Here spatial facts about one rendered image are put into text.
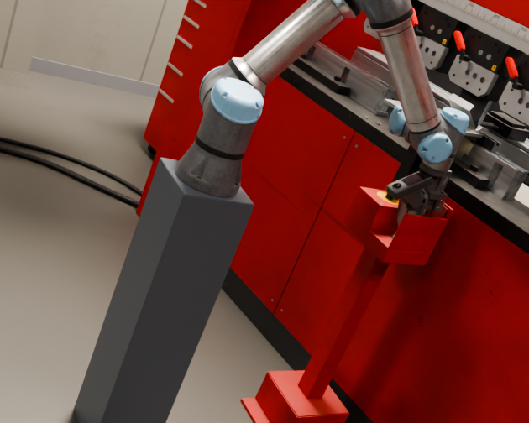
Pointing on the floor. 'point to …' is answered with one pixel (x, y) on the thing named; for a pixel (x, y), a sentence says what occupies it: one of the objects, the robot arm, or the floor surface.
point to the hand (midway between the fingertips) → (400, 232)
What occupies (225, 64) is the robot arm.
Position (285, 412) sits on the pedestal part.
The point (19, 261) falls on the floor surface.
